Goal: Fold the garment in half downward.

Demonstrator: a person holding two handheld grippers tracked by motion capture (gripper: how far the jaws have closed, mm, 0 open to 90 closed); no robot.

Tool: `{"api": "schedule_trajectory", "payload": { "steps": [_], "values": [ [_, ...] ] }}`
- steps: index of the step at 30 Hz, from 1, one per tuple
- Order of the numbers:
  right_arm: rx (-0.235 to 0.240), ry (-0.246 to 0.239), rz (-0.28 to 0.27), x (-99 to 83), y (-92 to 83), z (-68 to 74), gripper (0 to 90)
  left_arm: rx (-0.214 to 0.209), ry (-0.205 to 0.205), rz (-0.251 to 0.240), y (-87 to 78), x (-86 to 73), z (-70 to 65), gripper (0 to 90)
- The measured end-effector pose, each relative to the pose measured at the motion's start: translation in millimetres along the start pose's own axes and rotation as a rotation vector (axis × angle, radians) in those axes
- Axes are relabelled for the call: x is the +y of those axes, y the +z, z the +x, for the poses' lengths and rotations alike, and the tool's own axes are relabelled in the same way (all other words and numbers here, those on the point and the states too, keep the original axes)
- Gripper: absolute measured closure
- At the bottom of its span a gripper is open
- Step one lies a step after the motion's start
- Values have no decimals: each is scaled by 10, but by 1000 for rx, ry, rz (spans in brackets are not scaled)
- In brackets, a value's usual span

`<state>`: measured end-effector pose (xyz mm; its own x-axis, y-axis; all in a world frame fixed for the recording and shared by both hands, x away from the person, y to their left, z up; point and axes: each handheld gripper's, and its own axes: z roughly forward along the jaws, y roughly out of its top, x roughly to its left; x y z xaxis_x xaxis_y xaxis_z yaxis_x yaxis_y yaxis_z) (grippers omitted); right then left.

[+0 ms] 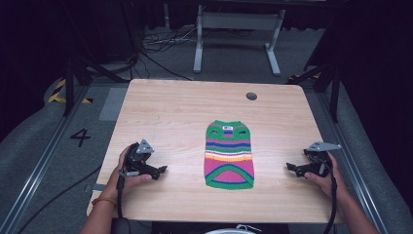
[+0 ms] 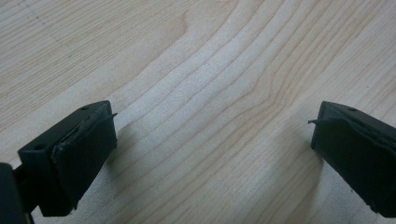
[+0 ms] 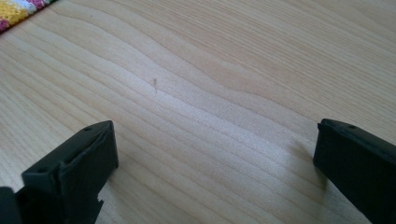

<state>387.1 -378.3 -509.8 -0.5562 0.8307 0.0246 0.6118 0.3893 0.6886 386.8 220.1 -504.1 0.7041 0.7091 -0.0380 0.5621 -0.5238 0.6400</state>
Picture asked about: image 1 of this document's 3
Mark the white metal table frame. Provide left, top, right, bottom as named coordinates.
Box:
left=193, top=4, right=287, bottom=77

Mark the striped knitted pet sweater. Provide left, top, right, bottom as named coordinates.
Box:
left=203, top=119, right=256, bottom=191

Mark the black floor cable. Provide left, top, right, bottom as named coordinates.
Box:
left=15, top=165, right=103, bottom=234

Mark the tangle of floor cables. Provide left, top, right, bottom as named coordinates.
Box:
left=131, top=24, right=199, bottom=82

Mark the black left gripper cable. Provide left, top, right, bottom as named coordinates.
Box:
left=115, top=168, right=128, bottom=219

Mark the metal floor rail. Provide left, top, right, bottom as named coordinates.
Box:
left=316, top=88, right=395, bottom=234
left=0, top=85, right=92, bottom=234

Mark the grey floor plate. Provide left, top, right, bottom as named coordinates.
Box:
left=98, top=86, right=129, bottom=123

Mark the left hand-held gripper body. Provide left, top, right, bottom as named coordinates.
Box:
left=122, top=138, right=156, bottom=178

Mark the yellow and black hazard tape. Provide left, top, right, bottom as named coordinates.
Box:
left=47, top=78, right=94, bottom=105

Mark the black metal stand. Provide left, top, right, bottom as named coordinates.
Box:
left=62, top=53, right=131, bottom=118
left=285, top=61, right=343, bottom=124

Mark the person's right hand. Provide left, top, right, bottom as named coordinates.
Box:
left=303, top=151, right=349, bottom=200

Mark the white round object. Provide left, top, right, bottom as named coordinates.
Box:
left=204, top=223, right=263, bottom=234

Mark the person's left hand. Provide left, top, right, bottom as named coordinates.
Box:
left=102, top=144, right=153, bottom=203

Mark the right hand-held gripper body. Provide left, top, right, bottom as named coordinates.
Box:
left=303, top=140, right=343, bottom=178

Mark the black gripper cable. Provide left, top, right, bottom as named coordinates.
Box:
left=324, top=159, right=339, bottom=234
left=115, top=168, right=128, bottom=219

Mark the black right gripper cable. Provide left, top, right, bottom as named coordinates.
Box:
left=324, top=159, right=339, bottom=234

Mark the orange bracelet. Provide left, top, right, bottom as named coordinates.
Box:
left=91, top=196, right=118, bottom=207

